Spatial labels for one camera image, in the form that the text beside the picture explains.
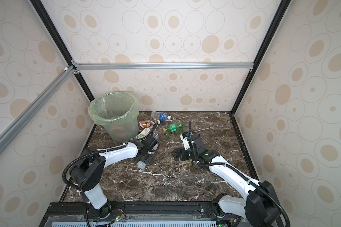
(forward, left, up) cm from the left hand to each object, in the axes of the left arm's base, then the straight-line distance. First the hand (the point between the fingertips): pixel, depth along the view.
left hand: (151, 156), depth 91 cm
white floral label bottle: (+17, +7, +2) cm, 19 cm away
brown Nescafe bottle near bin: (+26, +6, +1) cm, 27 cm away
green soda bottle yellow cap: (+26, -17, -2) cm, 31 cm away
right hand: (-1, -18, +10) cm, 20 cm away
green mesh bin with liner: (+32, +27, +7) cm, 42 cm away
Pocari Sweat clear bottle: (+35, -4, 0) cm, 35 cm away
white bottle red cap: (-6, +5, +2) cm, 8 cm away
